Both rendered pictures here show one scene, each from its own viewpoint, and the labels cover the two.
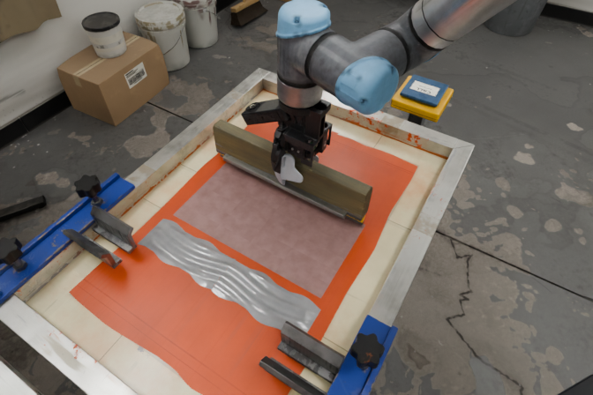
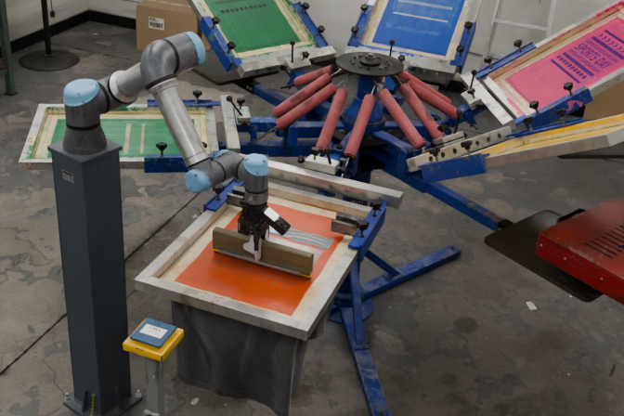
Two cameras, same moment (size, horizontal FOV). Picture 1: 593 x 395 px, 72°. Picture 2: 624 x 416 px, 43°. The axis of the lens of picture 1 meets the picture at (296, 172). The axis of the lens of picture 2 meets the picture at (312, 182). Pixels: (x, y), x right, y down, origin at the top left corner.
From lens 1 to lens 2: 291 cm
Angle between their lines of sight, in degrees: 104
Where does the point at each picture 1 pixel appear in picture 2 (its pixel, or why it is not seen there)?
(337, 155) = (230, 284)
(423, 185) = (174, 270)
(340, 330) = (226, 219)
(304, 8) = (255, 157)
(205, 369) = (279, 209)
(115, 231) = (341, 225)
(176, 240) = (314, 240)
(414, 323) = not seen: outside the picture
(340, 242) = not seen: hidden behind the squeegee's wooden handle
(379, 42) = (222, 157)
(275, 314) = not seen: hidden behind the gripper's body
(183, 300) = (299, 224)
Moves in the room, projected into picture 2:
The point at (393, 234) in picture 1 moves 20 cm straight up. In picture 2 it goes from (197, 248) to (197, 198)
